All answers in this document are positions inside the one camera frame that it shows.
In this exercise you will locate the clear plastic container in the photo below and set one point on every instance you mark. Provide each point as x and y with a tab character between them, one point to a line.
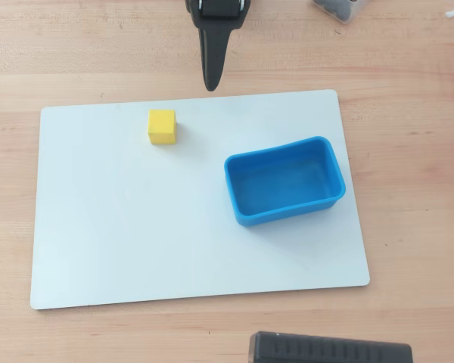
338	8

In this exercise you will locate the white and blue scrap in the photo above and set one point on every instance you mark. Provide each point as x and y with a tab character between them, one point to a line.
453	12

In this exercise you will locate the yellow cube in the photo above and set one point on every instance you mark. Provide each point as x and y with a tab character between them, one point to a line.
161	126

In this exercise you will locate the white rectangular board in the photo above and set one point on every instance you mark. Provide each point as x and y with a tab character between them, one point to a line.
174	227

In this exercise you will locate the blue rectangular bin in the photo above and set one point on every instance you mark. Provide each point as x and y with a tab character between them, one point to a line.
283	181

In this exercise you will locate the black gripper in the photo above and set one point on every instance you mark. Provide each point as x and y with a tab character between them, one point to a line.
211	28

